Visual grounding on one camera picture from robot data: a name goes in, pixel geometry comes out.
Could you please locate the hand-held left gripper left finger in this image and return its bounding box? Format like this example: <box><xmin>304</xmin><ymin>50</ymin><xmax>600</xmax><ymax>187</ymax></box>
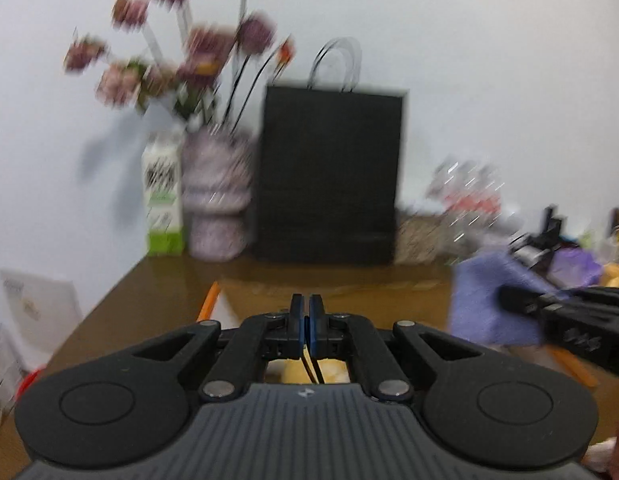
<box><xmin>132</xmin><ymin>294</ymin><xmax>306</xmax><ymax>403</ymax></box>

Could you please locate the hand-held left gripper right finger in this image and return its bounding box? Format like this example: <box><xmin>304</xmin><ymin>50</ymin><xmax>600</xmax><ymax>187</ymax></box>
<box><xmin>308</xmin><ymin>294</ymin><xmax>483</xmax><ymax>403</ymax></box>

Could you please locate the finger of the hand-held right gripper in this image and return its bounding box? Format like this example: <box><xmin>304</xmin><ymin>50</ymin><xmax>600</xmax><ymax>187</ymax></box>
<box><xmin>498</xmin><ymin>284</ymin><xmax>575</xmax><ymax>317</ymax></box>
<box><xmin>509</xmin><ymin>232</ymin><xmax>565</xmax><ymax>276</ymax></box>

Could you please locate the red and orange cardboard box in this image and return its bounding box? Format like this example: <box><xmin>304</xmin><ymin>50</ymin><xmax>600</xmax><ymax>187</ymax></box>
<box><xmin>196</xmin><ymin>277</ymin><xmax>600</xmax><ymax>388</ymax></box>

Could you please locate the purple striped cloth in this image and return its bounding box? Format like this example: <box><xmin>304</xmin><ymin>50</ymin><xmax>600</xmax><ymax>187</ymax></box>
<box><xmin>448</xmin><ymin>251</ymin><xmax>557</xmax><ymax>347</ymax></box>

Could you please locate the black rectangular bottle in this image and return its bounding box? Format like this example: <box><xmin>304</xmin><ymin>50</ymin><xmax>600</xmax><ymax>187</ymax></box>
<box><xmin>542</xmin><ymin>205</ymin><xmax>566</xmax><ymax>241</ymax></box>

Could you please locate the purple tissue pack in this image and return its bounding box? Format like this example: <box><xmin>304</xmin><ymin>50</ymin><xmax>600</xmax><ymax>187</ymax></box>
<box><xmin>548</xmin><ymin>246</ymin><xmax>604</xmax><ymax>288</ymax></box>

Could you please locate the white and orange plush toy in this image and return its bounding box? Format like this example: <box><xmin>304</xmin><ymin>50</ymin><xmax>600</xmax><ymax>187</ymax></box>
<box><xmin>270</xmin><ymin>359</ymin><xmax>353</xmax><ymax>386</ymax></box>

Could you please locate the red label water bottle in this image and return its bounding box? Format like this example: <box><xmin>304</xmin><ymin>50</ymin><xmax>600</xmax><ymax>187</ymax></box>
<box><xmin>480</xmin><ymin>165</ymin><xmax>511</xmax><ymax>226</ymax></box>
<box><xmin>429</xmin><ymin>162</ymin><xmax>463</xmax><ymax>221</ymax></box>
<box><xmin>455</xmin><ymin>161</ymin><xmax>486</xmax><ymax>223</ymax></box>

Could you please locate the wooden desk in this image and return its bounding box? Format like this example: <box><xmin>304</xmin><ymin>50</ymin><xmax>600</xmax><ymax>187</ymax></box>
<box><xmin>4</xmin><ymin>252</ymin><xmax>619</xmax><ymax>480</ymax></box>

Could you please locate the black paper bag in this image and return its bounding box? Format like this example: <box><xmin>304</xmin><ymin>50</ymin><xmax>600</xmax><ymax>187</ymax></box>
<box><xmin>253</xmin><ymin>36</ymin><xmax>409</xmax><ymax>267</ymax></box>

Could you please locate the purple marbled vase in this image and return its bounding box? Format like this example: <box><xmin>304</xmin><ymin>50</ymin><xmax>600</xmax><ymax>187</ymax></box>
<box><xmin>181</xmin><ymin>126</ymin><xmax>254</xmax><ymax>262</ymax></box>

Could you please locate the white and green milk carton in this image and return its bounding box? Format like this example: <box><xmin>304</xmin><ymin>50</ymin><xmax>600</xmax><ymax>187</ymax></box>
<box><xmin>142</xmin><ymin>132</ymin><xmax>186</xmax><ymax>257</ymax></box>

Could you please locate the white flat board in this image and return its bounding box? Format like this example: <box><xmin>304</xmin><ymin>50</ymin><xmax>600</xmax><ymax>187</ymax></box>
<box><xmin>0</xmin><ymin>268</ymin><xmax>84</xmax><ymax>367</ymax></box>

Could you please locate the dried rose bouquet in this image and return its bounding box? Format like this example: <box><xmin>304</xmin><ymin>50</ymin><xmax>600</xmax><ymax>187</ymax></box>
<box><xmin>64</xmin><ymin>0</ymin><xmax>296</xmax><ymax>123</ymax></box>

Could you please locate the stack of printed papers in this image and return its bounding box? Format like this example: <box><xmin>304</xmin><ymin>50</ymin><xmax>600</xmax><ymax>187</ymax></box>
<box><xmin>0</xmin><ymin>324</ymin><xmax>26</xmax><ymax>413</ymax></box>

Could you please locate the black cable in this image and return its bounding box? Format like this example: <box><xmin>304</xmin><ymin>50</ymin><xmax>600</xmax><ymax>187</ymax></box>
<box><xmin>302</xmin><ymin>356</ymin><xmax>326</xmax><ymax>386</ymax></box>

